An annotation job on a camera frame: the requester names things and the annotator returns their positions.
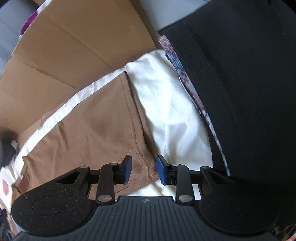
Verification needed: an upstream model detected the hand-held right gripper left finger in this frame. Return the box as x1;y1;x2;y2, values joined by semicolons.
57;155;132;204

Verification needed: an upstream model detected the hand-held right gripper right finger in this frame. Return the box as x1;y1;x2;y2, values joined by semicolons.
157;155;233;204

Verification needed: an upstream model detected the brown printed t-shirt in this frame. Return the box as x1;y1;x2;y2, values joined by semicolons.
9;71;160;234

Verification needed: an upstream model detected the cream bear print blanket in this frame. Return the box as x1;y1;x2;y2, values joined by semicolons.
0;50;214;209

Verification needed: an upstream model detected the black folded knit garment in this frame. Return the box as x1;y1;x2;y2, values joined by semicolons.
157;0;296;234

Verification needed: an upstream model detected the dark navy cloth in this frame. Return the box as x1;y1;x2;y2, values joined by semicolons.
0;137;18;167

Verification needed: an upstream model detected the brown cardboard sheet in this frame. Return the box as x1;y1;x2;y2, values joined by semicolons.
0;0;160;136

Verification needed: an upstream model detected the brown patterned cloth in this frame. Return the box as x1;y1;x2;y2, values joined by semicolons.
274;225;296;241

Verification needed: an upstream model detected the purple white packet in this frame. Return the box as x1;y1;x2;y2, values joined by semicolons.
20;0;55;35

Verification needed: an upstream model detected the grey appliance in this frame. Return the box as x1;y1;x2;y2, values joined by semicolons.
0;0;40;76

